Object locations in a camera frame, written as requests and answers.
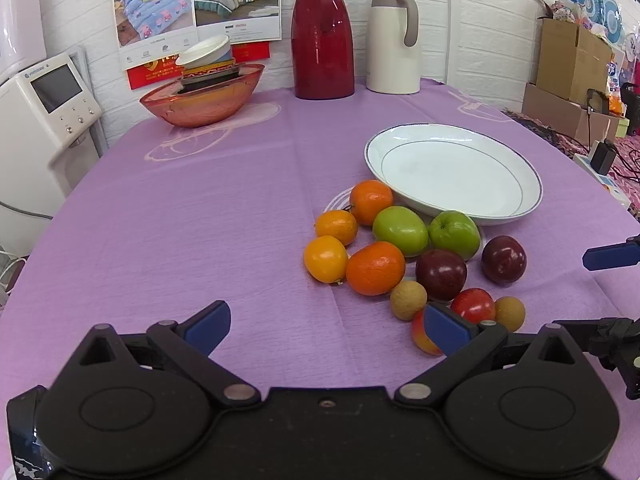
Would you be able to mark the white porcelain plate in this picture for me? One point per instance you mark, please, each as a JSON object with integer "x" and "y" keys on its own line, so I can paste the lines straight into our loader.
{"x": 435, "y": 168}

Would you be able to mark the dark red plum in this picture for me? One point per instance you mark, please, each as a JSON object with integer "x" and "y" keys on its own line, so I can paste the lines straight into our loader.
{"x": 442, "y": 274}
{"x": 504, "y": 260}

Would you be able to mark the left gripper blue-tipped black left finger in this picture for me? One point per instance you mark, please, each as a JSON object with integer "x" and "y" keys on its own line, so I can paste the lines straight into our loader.
{"x": 186, "y": 347}

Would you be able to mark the upper cardboard box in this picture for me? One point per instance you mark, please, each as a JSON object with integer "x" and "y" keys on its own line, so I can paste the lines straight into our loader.
{"x": 572, "y": 61}

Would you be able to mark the white power strip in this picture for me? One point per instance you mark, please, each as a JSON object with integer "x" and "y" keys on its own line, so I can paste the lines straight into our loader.
{"x": 607, "y": 182}

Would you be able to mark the cardboard box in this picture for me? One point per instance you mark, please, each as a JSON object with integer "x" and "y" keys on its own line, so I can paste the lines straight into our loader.
{"x": 567, "y": 117}
{"x": 572, "y": 61}

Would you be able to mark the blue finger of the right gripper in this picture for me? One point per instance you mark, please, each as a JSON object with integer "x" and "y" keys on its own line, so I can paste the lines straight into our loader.
{"x": 611, "y": 256}

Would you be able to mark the black power adapter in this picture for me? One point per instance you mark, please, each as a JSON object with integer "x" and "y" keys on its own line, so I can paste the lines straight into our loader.
{"x": 602, "y": 156}

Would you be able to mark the red cherry tomato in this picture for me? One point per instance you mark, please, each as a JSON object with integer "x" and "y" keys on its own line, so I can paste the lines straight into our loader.
{"x": 475, "y": 305}

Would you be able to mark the round green apple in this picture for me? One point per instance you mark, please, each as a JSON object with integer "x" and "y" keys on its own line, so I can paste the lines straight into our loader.
{"x": 455, "y": 231}

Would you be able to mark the small yellow orange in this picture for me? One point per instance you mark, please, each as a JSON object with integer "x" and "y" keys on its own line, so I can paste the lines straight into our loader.
{"x": 340, "y": 224}
{"x": 325, "y": 259}

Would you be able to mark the red yellow peach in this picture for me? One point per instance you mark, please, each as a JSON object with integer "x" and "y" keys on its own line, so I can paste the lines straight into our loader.
{"x": 419, "y": 336}

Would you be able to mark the lower cardboard box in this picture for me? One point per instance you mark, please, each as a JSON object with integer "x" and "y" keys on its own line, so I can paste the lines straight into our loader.
{"x": 567, "y": 117}

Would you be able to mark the purple tablecloth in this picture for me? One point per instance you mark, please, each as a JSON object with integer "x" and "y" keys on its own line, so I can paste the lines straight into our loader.
{"x": 172, "y": 219}

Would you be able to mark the brown longan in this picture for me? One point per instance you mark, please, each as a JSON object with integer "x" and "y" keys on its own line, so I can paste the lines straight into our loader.
{"x": 407, "y": 299}
{"x": 510, "y": 312}

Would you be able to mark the orange tangerine back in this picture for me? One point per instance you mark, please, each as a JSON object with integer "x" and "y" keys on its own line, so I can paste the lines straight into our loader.
{"x": 367, "y": 199}

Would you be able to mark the large orange tangerine front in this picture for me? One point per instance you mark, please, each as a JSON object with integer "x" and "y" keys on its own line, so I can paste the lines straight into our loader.
{"x": 376, "y": 269}

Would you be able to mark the white thermos jug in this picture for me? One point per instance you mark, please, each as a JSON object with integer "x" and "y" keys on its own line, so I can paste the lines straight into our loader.
{"x": 393, "y": 47}

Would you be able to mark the bedding calendar poster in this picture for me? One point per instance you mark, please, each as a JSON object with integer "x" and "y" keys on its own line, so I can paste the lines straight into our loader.
{"x": 151, "y": 33}

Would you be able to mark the stack of small bowls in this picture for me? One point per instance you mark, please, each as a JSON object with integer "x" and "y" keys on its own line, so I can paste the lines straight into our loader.
{"x": 207, "y": 63}

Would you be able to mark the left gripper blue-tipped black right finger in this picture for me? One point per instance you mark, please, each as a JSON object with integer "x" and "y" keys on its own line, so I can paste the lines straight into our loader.
{"x": 466, "y": 347}

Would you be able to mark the red glass bowl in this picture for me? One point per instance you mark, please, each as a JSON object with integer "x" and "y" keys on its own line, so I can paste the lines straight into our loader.
{"x": 203, "y": 103}

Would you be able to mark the red thermos jug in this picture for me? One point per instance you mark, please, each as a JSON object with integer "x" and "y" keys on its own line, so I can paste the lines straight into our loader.
{"x": 323, "y": 54}

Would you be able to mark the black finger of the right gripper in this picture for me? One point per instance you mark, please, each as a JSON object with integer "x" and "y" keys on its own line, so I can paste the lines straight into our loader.
{"x": 585, "y": 332}

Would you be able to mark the oval green apple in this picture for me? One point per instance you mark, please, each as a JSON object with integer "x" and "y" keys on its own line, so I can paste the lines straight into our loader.
{"x": 403, "y": 228}

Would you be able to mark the white water dispenser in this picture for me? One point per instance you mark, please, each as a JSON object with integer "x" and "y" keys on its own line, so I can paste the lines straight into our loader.
{"x": 47, "y": 112}

